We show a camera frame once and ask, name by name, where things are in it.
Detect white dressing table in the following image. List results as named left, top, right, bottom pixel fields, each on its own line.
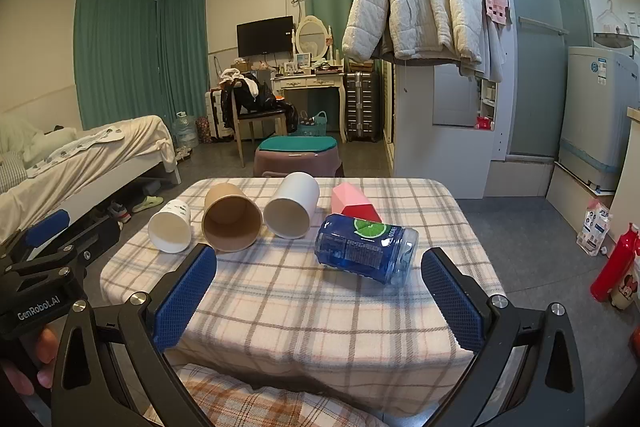
left=270, top=71, right=347, bottom=144

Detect brown paper cup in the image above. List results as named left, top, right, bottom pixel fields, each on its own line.
left=201, top=182, right=263, bottom=254

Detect frosted glass sliding door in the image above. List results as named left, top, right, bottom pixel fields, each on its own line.
left=491, top=0, right=596, bottom=158

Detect green slipper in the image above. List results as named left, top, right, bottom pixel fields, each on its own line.
left=132, top=195, right=165, bottom=213

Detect person's left hand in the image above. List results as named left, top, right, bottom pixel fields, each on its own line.
left=0, top=326, right=60, bottom=397

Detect teal plastic basket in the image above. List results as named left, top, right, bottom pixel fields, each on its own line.
left=295, top=111, right=328, bottom=138

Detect small white printed paper cup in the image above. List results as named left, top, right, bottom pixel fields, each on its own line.
left=147, top=201, right=193, bottom=254

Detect large water jug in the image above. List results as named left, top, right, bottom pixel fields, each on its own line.
left=173, top=111, right=200, bottom=151

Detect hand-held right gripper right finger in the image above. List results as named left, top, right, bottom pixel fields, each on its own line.
left=421, top=248, right=586, bottom=427

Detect bed with beige sheet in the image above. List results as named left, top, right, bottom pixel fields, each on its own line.
left=0, top=113, right=183, bottom=244

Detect red and white suitcase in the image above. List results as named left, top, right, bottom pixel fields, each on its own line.
left=204, top=88, right=236, bottom=144

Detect black television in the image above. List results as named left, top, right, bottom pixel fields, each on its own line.
left=236, top=16, right=295, bottom=56

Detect white printed bag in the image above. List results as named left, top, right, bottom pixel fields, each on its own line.
left=576, top=199, right=614, bottom=257

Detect purple plastic stool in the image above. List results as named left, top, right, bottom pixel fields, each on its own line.
left=254, top=142, right=344, bottom=180

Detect silver suitcase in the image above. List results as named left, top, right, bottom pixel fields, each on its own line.
left=346, top=71, right=384, bottom=142

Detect pink house-shaped box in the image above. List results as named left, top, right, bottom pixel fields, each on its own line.
left=331, top=183, right=383, bottom=224

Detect wide green curtain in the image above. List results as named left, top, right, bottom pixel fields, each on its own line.
left=74, top=0, right=208, bottom=142

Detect wooden chair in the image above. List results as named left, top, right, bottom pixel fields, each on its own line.
left=230, top=79, right=290, bottom=168

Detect orange plaid cloth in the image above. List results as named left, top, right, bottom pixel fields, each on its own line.
left=170, top=362, right=383, bottom=427

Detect grey sneaker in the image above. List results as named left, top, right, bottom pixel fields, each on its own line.
left=107, top=202, right=132, bottom=224

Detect plaid tablecloth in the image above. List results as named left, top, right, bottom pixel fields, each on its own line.
left=100, top=177, right=503, bottom=418

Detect white cabinet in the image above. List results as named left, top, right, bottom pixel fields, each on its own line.
left=389, top=57, right=507, bottom=200

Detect white pillow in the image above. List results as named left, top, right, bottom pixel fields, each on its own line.
left=0, top=114, right=78, bottom=162

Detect green seat cushion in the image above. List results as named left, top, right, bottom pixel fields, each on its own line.
left=260, top=135, right=337, bottom=154

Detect white washing machine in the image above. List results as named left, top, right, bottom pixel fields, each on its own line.
left=556, top=34, right=640, bottom=191

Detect pile of clothes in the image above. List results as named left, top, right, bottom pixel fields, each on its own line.
left=219, top=68, right=298, bottom=124

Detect blue plastic jar lime label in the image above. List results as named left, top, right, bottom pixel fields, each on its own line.
left=314, top=213, right=420, bottom=286

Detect oval white mirror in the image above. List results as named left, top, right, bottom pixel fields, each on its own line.
left=295, top=15, right=332, bottom=64

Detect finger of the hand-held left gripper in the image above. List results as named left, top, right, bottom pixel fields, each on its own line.
left=56, top=218, right=122, bottom=269
left=0, top=208, right=72, bottom=264

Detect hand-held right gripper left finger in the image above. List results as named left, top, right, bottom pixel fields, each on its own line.
left=50, top=243, right=218, bottom=427

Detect red bottle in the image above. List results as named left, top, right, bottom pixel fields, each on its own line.
left=590, top=223, right=640, bottom=308

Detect plain white cup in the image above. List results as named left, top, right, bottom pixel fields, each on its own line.
left=263, top=172, right=321, bottom=239

